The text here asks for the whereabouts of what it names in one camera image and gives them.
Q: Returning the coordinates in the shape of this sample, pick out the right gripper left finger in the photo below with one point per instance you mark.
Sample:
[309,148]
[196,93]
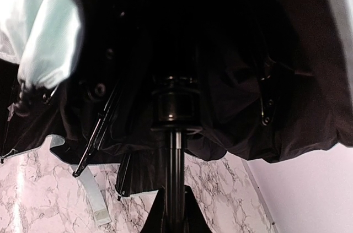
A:
[156,221]

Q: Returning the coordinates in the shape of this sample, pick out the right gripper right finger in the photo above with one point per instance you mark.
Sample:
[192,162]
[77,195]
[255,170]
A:
[194,219]

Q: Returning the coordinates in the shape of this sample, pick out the mint green folding umbrella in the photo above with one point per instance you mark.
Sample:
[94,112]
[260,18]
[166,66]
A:
[141,83]

